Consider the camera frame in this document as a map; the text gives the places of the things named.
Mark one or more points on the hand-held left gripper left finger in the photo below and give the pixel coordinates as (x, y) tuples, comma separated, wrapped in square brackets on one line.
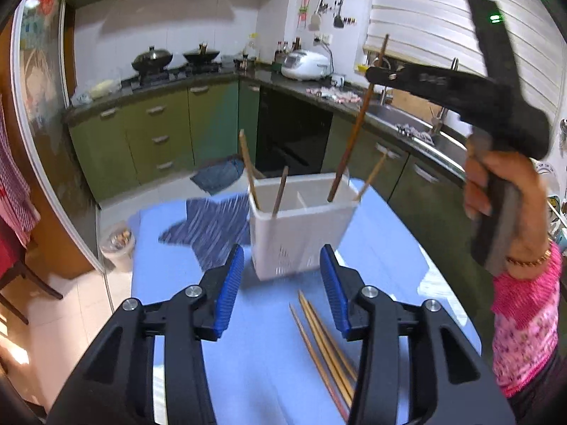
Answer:
[(228, 287)]

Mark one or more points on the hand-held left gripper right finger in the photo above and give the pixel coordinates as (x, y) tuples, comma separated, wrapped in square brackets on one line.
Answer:
[(334, 292)]

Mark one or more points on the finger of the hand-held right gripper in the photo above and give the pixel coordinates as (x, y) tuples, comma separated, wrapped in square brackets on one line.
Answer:
[(390, 77)]

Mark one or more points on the row of wooden chopsticks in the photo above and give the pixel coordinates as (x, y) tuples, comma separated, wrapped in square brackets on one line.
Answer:
[(327, 341)]

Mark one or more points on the white plastic utensil holder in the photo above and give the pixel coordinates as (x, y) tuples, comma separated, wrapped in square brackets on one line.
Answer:
[(292, 239)]

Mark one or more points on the dark reddish chopstick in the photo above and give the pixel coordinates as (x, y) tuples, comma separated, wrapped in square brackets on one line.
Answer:
[(350, 146)]

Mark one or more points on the light bamboo chopstick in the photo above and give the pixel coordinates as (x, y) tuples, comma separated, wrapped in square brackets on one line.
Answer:
[(374, 172), (248, 164)]

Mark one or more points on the brown chopstick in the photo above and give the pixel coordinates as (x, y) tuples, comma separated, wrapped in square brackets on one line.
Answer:
[(281, 186)]

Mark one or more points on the person's right forearm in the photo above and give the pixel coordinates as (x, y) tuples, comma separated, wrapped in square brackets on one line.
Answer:
[(522, 318)]

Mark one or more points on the person's right hand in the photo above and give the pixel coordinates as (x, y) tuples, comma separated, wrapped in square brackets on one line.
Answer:
[(531, 212)]

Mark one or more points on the steel sink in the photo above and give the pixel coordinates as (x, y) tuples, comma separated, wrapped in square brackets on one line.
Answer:
[(390, 113)]

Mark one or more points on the white mug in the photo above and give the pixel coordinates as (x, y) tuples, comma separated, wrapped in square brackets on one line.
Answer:
[(339, 80)]

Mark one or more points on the pile of pale shells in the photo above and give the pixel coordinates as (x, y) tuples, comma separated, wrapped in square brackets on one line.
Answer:
[(334, 94)]

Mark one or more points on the grey dish cloth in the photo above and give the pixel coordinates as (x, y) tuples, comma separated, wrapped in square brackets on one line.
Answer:
[(414, 132)]

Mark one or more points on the tall steel faucet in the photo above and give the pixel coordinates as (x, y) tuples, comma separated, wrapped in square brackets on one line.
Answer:
[(438, 121)]

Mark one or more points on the white window blind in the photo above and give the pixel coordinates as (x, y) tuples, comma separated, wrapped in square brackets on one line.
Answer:
[(421, 9)]

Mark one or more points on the black hanging spatula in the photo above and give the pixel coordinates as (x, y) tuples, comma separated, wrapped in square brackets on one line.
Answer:
[(339, 20)]

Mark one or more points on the blue star tablecloth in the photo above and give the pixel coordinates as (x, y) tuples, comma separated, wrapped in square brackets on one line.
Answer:
[(248, 363)]

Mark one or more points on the white rice cooker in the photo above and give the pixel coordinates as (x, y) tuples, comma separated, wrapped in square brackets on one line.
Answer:
[(305, 66)]

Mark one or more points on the white hanging spatula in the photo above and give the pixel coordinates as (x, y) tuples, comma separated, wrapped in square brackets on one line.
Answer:
[(315, 21)]

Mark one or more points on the dark sauce bottle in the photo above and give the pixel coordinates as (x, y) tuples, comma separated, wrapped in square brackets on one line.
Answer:
[(297, 44), (280, 51)]

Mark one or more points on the steel hanging ladle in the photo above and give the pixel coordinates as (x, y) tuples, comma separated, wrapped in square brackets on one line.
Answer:
[(323, 2)]

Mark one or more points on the pink hanging decoration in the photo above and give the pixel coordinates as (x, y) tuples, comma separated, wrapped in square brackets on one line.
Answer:
[(303, 9)]

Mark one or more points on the blue floor mat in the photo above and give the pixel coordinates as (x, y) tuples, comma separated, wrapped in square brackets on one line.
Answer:
[(217, 176)]

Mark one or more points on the white trash bin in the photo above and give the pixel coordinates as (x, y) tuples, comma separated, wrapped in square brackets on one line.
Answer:
[(116, 248)]

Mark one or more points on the clear oil bottle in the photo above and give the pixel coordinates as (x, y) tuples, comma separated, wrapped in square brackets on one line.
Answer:
[(251, 46)]

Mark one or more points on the small steel pot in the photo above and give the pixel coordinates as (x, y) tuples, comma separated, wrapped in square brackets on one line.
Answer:
[(243, 63)]

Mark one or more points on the green base cabinets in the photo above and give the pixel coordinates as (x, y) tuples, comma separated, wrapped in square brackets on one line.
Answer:
[(146, 141)]

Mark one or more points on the black wok with lid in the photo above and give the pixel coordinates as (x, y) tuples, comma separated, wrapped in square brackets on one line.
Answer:
[(201, 56), (153, 59)]

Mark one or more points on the black gas stove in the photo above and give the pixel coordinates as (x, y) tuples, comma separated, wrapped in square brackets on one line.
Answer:
[(177, 75)]

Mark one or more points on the red cushioned wooden chair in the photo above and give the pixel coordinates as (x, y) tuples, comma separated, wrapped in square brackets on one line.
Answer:
[(13, 248)]

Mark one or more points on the dark stone countertop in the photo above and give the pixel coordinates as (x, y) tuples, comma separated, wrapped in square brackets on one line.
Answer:
[(106, 97)]

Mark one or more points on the clear plastic bag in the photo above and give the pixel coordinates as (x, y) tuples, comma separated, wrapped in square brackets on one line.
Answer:
[(99, 90)]

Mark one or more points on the person's dark clothing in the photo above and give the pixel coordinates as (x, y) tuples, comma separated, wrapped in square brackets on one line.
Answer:
[(545, 398)]

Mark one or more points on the red checked apron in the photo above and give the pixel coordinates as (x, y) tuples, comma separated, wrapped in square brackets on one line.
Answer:
[(13, 186)]

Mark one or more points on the glass sliding door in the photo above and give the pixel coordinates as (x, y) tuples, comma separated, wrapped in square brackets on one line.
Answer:
[(44, 97)]

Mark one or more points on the white wall socket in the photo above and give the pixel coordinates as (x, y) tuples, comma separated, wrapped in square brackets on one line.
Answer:
[(322, 38)]

